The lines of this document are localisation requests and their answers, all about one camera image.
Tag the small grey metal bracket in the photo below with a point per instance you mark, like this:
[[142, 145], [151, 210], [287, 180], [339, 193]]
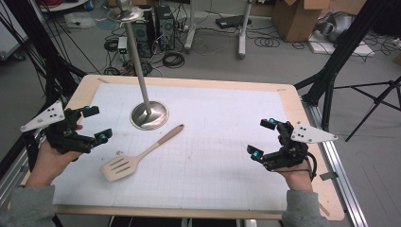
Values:
[[328, 175]]

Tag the clear plastic bag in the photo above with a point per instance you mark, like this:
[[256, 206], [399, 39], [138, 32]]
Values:
[[78, 20]]

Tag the black tripod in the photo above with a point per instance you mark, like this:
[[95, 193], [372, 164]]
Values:
[[376, 101]]

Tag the person's right hand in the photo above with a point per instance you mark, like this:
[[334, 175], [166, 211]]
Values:
[[298, 179]]

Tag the white round table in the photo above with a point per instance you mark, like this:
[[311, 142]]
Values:
[[63, 5]]

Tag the white stand leg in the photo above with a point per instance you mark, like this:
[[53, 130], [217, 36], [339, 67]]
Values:
[[242, 38], [190, 34]]

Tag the cardboard box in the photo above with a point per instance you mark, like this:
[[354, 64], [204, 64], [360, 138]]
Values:
[[296, 19]]

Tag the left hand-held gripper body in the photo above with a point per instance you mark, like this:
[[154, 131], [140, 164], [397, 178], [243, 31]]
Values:
[[63, 138]]

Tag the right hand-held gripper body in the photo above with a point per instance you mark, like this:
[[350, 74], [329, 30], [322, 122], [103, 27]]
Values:
[[290, 151]]

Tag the white flat board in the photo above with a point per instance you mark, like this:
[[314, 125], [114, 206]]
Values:
[[362, 50]]

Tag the flat black device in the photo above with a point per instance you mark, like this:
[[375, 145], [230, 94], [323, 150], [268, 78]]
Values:
[[231, 21]]

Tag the white grid paper mat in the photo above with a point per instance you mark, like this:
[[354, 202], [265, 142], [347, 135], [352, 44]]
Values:
[[205, 142]]

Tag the person's left hand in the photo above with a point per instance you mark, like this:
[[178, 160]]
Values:
[[47, 164]]

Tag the grey rounded appliance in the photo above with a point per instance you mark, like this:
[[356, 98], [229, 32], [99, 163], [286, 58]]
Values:
[[335, 25]]

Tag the small white box green light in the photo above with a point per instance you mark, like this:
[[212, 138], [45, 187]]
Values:
[[122, 45]]

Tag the metal stand with round base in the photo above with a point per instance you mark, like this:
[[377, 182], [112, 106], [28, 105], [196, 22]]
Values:
[[149, 115]]

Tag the wooden slotted spatula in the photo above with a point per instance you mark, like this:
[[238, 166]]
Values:
[[157, 143]]

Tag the aluminium rail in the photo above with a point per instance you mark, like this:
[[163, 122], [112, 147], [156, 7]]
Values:
[[12, 176], [340, 176]]

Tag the black computer tower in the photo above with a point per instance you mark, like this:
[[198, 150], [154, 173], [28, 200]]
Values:
[[145, 38], [164, 26]]

